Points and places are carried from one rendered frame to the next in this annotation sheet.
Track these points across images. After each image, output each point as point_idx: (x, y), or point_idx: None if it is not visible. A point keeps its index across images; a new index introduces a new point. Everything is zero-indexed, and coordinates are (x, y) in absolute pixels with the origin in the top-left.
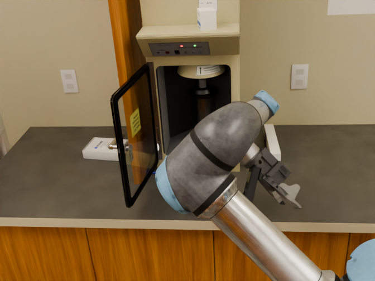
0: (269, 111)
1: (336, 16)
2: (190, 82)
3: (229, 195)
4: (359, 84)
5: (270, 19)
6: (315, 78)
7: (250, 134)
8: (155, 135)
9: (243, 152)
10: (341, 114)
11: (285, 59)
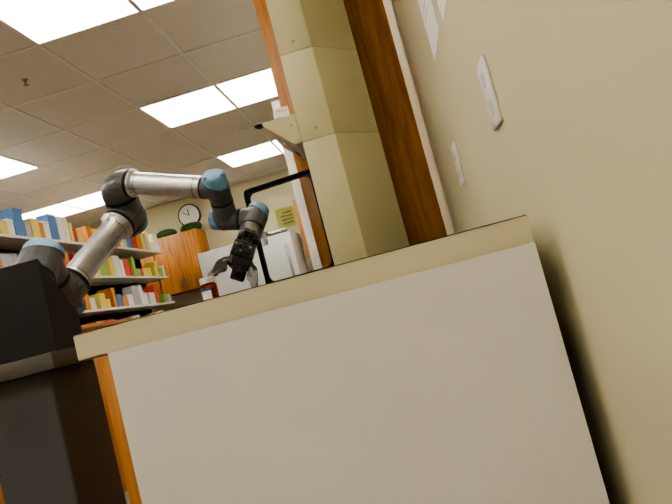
0: (202, 184)
1: (436, 57)
2: None
3: (103, 220)
4: (473, 160)
5: (432, 91)
6: (462, 163)
7: (106, 183)
8: None
9: (104, 194)
10: (486, 221)
11: (449, 141)
